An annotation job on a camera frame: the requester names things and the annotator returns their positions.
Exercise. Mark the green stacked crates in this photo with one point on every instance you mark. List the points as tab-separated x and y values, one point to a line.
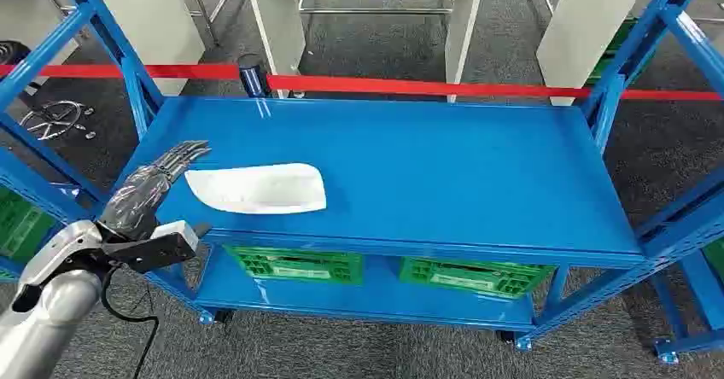
619	48

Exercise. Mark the white curved plastic part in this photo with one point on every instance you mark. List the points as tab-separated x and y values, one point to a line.
260	190

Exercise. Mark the blue metal shelf rack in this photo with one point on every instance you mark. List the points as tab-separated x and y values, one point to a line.
430	173

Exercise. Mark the chrome chair base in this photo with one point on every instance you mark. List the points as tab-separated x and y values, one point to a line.
54	119

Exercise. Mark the black round object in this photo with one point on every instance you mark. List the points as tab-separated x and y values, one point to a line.
11	53

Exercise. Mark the red barrier belt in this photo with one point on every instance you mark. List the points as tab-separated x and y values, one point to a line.
181	71
452	88

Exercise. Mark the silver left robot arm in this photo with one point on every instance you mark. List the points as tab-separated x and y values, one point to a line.
54	303

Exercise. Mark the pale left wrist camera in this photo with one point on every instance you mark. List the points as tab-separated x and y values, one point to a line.
169	235

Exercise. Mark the green plastic crate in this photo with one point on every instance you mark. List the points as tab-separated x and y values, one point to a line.
20	226
716	257
475	277
294	266

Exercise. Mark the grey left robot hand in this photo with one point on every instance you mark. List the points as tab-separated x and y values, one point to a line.
136	198

